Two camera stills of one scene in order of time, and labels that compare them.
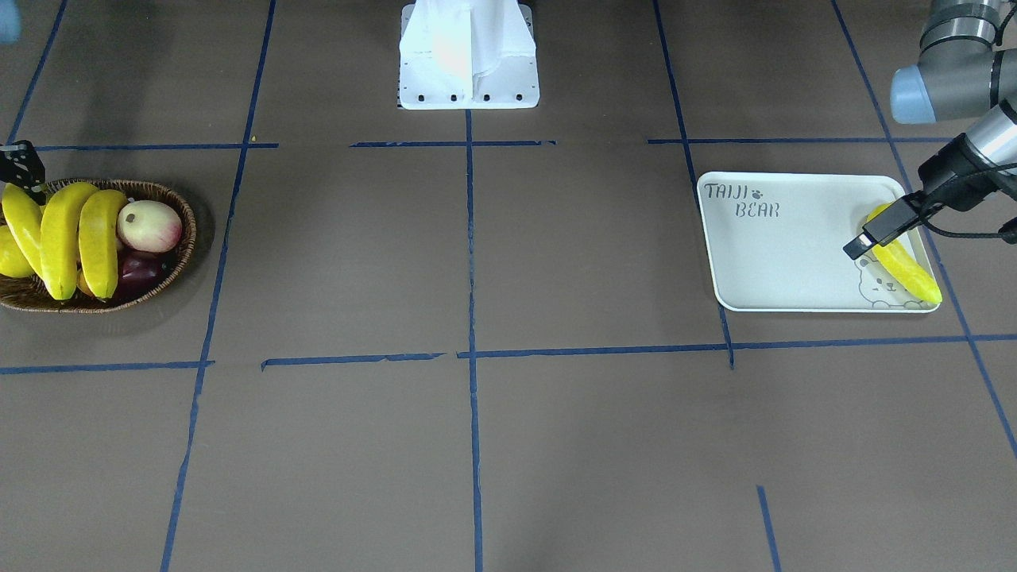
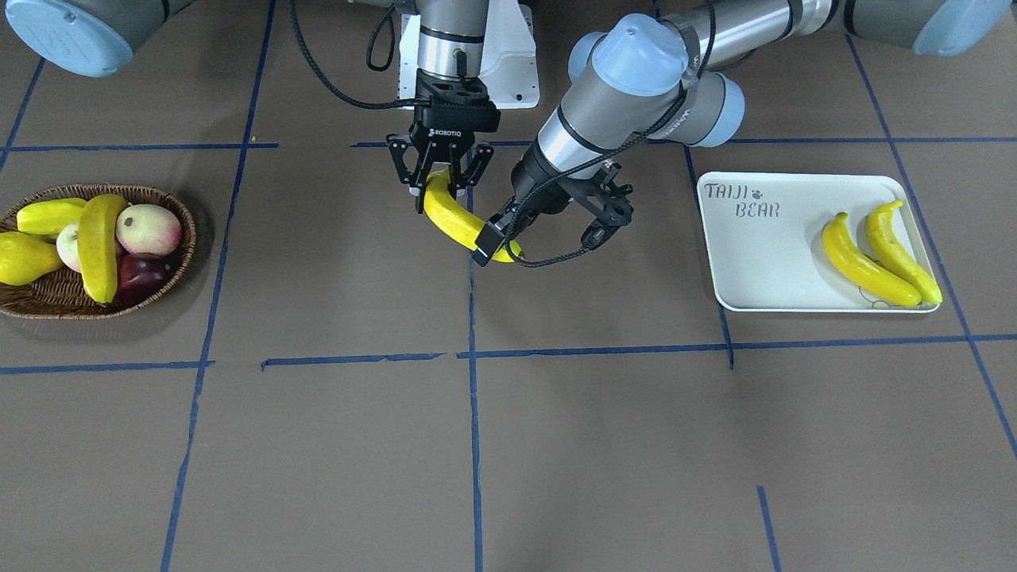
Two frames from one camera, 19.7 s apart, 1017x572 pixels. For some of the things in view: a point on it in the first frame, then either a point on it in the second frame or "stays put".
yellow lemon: x=13 y=260 stays put
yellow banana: x=23 y=217 → x=862 y=270
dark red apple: x=138 y=273 stays put
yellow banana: x=59 y=238 → x=453 y=219
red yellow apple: x=148 y=226 stays put
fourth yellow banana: x=98 y=241 stays put
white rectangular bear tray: x=776 y=242 stays put
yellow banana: x=902 y=267 stays put
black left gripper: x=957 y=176 → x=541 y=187
